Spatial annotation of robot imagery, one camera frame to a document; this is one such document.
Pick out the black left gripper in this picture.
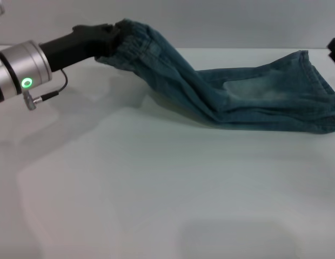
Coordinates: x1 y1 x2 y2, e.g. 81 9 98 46
38 23 121 73

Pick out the blue denim shorts basketball print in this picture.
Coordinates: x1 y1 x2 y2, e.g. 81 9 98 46
94 18 335 134

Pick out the black cable with silver connector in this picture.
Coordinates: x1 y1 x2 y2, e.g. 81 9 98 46
23 69 69 111

